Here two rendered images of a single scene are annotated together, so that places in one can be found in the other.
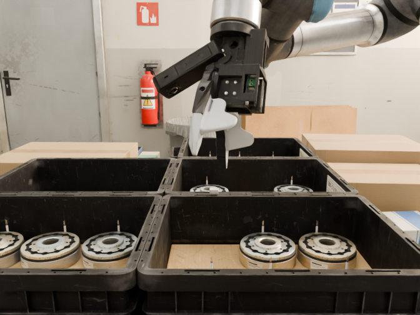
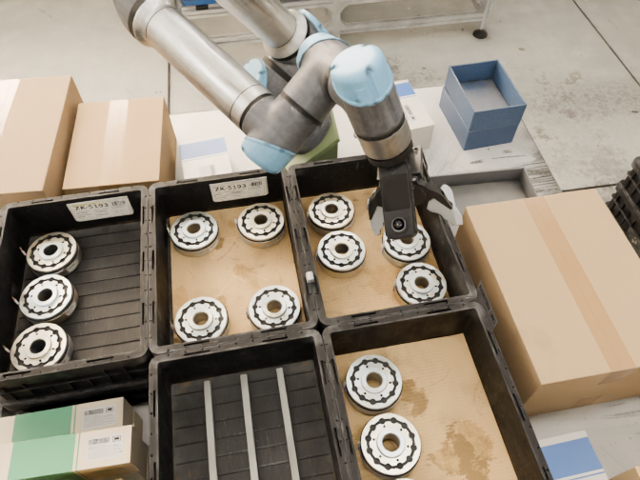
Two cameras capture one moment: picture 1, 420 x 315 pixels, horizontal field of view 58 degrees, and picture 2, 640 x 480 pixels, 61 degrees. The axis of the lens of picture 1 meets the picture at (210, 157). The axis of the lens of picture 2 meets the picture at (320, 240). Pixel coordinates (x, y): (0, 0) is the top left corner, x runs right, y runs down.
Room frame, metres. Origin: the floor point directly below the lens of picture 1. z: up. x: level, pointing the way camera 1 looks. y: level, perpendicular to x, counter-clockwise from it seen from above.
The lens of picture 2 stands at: (0.80, 0.51, 1.80)
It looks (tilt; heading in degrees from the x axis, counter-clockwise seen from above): 55 degrees down; 259
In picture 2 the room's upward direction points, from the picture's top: straight up
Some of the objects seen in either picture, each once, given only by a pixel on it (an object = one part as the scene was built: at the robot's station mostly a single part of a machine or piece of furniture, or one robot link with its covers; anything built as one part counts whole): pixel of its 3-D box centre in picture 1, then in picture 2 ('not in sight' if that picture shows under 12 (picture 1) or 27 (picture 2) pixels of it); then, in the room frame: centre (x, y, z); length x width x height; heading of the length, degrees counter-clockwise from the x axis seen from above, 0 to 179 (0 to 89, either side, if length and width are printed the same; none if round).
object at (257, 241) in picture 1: (267, 242); (341, 249); (0.64, -0.11, 0.86); 0.05 x 0.05 x 0.01
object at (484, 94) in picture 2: not in sight; (484, 94); (0.12, -0.58, 0.81); 0.20 x 0.15 x 0.07; 91
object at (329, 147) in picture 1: (359, 167); (13, 161); (1.39, -0.57, 0.80); 0.40 x 0.30 x 0.20; 85
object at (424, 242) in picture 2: not in sight; (406, 240); (0.49, -0.10, 0.86); 0.10 x 0.10 x 0.01
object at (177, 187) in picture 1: (253, 197); (230, 266); (0.87, -0.11, 0.87); 0.40 x 0.30 x 0.11; 90
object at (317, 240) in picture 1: (327, 242); (330, 209); (0.64, -0.22, 0.86); 0.05 x 0.05 x 0.01
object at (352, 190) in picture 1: (254, 177); (227, 251); (0.87, -0.11, 0.92); 0.40 x 0.30 x 0.02; 90
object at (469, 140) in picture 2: not in sight; (476, 113); (0.13, -0.58, 0.74); 0.20 x 0.15 x 0.07; 92
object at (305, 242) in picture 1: (327, 245); (330, 210); (0.64, -0.22, 0.86); 0.10 x 0.10 x 0.01
